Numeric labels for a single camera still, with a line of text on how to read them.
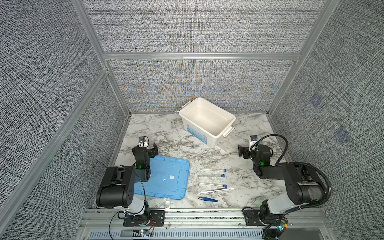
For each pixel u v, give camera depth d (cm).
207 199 80
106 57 88
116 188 45
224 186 83
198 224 73
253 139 80
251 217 73
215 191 82
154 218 73
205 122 108
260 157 73
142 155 69
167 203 79
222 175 88
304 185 46
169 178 86
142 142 77
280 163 67
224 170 89
